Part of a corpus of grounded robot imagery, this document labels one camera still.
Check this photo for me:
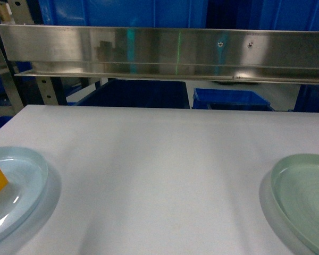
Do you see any blue bin behind table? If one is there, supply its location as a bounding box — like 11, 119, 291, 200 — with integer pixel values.
192, 88, 274, 112

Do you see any light blue glass plate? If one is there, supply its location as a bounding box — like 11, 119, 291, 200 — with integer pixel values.
0, 147, 48, 241

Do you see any light green glass plate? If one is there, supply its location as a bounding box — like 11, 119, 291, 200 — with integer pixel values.
270, 154, 319, 254

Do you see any large blue upper bin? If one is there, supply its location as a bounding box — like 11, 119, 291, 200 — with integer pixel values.
39, 0, 319, 31

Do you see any dark blue bin under rail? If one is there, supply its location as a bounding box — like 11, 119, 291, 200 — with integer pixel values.
75, 79, 190, 109

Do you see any steel rack upright post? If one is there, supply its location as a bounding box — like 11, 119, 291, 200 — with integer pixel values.
0, 0, 62, 117

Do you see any stainless steel shelf rail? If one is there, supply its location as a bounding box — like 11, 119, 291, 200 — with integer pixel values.
0, 24, 319, 84

